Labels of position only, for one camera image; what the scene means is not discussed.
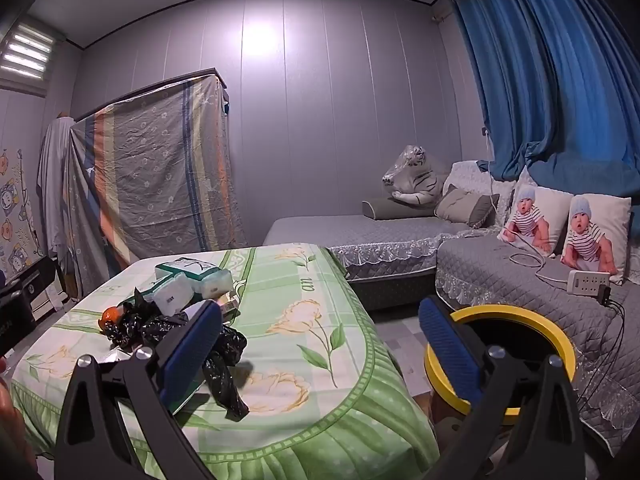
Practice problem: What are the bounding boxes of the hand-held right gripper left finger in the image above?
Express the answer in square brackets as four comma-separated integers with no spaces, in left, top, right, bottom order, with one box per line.
[54,300,223,480]

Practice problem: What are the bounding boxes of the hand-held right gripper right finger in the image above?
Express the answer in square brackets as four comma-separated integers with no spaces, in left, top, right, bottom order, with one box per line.
[417,296,586,480]

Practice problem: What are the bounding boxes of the black plastic bag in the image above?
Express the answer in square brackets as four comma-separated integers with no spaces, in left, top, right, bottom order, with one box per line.
[200,324,251,422]
[102,304,201,357]

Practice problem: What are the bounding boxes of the green white tissue pack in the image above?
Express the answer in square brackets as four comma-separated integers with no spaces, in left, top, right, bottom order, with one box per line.
[192,269,234,297]
[152,282,195,314]
[155,258,221,282]

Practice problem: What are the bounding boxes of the yellow rimmed trash bin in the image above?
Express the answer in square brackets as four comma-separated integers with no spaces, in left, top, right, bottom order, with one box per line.
[424,305,576,441]

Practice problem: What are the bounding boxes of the black cabinet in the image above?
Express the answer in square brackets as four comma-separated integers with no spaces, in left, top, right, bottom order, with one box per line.
[20,256,68,321]

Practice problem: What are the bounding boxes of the pink carton box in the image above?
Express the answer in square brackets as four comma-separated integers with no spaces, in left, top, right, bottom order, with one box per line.
[215,297,243,321]

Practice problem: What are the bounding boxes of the grey quilted sofa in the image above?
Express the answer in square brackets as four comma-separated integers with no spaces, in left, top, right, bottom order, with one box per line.
[435,232,640,441]

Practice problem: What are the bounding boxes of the grey hanging cloth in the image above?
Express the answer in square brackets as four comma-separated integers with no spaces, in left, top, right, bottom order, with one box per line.
[37,116,76,261]

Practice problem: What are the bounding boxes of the green floral tablecloth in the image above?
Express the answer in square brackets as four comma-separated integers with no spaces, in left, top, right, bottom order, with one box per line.
[10,242,441,480]

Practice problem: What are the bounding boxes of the grey cushion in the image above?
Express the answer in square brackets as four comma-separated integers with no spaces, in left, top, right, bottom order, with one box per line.
[434,184,501,229]

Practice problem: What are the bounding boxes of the white power strip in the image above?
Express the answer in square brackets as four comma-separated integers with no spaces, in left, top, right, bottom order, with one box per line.
[566,269,612,295]

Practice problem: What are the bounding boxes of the baby print cushion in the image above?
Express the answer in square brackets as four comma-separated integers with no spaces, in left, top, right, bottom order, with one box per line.
[560,192,632,286]
[497,167,573,256]

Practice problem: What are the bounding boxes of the grey bolster pillow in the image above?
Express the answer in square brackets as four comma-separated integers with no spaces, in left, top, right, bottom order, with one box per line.
[362,196,441,221]

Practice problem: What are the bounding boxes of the grey quilted bed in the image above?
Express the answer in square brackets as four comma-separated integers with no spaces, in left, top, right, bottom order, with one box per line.
[262,212,481,311]

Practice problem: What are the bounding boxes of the plastic wrapped tiger plush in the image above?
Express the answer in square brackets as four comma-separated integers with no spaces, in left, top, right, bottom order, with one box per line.
[382,145,451,207]

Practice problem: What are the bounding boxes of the striped cloth covered wardrobe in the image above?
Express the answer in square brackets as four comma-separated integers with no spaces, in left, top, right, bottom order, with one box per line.
[70,67,248,296]

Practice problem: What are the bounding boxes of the window blind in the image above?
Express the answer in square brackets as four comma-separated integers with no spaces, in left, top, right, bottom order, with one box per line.
[0,15,56,96]

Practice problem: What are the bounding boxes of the blue curtain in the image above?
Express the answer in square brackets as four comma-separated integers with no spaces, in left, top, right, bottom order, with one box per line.
[450,0,640,196]

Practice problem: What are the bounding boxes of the cartoon wall poster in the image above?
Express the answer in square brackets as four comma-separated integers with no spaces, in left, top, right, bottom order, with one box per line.
[0,147,38,281]

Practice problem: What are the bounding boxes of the white cable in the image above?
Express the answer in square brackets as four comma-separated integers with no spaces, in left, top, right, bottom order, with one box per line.
[502,232,571,291]

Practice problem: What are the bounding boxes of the black cables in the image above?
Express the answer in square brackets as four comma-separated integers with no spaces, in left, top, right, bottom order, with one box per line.
[575,285,627,411]

